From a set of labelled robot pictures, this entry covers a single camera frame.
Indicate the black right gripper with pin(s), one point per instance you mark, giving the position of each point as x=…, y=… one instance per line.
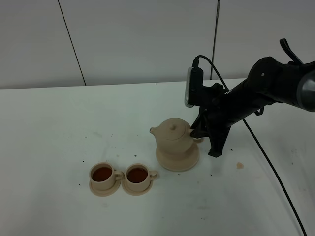
x=210, y=121

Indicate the tan ceramic teapot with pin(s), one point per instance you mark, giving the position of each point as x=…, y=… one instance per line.
x=173, y=139

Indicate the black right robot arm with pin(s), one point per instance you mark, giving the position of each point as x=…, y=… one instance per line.
x=268, y=82

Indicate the tan teapot saucer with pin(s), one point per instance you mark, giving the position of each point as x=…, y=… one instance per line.
x=178, y=162

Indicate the right tan teacup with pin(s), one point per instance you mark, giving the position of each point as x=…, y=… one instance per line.
x=138, y=177

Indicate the tan teacup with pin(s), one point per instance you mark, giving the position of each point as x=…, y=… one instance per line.
x=103, y=176
x=138, y=177

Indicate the right tan cup saucer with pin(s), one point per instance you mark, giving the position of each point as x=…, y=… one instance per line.
x=136, y=193

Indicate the tan cup saucer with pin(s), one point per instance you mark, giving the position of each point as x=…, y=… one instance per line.
x=104, y=193
x=136, y=193

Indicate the left tan cup saucer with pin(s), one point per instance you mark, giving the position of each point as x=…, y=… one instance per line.
x=104, y=193

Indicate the left tan teacup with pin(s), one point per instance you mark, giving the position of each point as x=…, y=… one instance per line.
x=103, y=176

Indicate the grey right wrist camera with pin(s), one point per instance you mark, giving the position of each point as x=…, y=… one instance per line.
x=187, y=89

